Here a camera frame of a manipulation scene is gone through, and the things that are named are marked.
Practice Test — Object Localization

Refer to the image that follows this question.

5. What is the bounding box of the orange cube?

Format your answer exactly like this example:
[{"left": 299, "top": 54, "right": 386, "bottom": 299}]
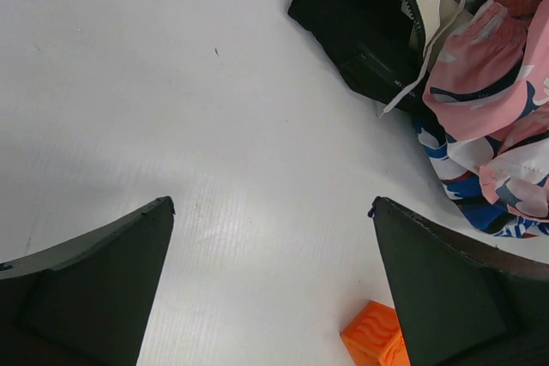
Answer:
[{"left": 340, "top": 301, "right": 411, "bottom": 366}]

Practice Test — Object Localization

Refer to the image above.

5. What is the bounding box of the black cloth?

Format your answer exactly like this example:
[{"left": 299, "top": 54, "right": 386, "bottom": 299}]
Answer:
[{"left": 287, "top": 0, "right": 429, "bottom": 116}]

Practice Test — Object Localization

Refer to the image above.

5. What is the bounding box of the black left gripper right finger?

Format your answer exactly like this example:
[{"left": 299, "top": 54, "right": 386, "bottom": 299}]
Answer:
[{"left": 369, "top": 197, "right": 548, "bottom": 365}]

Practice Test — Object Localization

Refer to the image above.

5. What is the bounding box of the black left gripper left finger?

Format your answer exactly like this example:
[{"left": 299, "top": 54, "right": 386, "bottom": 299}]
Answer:
[{"left": 1, "top": 196, "right": 175, "bottom": 365}]

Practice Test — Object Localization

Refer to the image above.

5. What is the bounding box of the blue white red cloth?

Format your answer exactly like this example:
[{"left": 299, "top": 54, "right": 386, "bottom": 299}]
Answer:
[{"left": 413, "top": 117, "right": 548, "bottom": 238}]

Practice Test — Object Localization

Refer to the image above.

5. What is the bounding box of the pink shark print cloth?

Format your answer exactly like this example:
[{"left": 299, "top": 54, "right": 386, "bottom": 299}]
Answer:
[{"left": 423, "top": 0, "right": 548, "bottom": 223}]

